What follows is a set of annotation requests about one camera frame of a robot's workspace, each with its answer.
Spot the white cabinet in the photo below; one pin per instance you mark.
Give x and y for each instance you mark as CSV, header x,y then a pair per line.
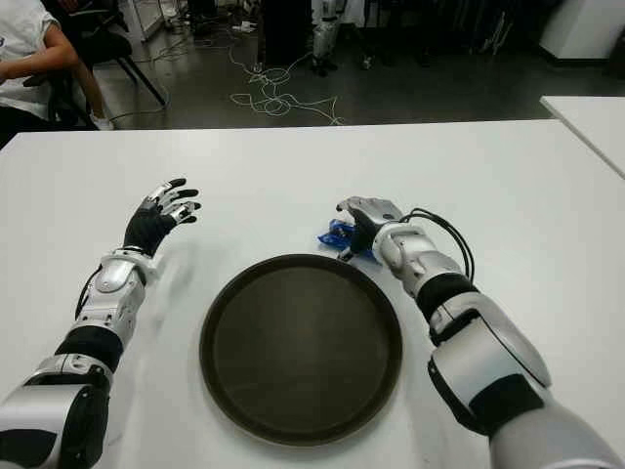
x,y
146,17

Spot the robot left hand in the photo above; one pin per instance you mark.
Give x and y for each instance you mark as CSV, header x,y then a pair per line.
x,y
146,229

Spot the blue Oreo cookie pack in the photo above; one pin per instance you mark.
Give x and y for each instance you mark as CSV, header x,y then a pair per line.
x,y
332,237

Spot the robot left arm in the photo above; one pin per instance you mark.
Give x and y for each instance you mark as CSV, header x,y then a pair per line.
x,y
110,278

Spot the white pedestal block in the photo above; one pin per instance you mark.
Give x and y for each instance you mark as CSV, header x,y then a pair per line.
x,y
581,29

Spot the white side table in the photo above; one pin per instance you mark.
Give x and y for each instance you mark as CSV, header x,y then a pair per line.
x,y
595,122

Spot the black chair with armrest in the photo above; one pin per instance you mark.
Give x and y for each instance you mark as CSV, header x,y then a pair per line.
x,y
39,79

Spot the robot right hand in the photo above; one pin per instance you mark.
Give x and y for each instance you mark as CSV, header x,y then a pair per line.
x,y
378,215

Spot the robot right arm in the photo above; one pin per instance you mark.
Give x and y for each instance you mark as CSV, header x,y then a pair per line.
x,y
488,352

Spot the silver humanoid robot legs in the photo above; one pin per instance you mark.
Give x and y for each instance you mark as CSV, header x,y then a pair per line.
x,y
324,31

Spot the black office chair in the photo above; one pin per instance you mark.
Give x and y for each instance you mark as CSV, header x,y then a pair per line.
x,y
105,44

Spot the round brown tray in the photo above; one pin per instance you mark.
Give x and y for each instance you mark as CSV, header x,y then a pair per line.
x,y
303,352

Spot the white power strip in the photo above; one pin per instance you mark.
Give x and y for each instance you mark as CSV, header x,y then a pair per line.
x,y
244,27

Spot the black floor cabinet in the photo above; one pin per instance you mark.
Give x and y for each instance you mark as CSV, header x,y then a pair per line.
x,y
288,27

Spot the seated person in white shirt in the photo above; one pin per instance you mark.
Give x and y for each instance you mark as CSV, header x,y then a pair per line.
x,y
24,29

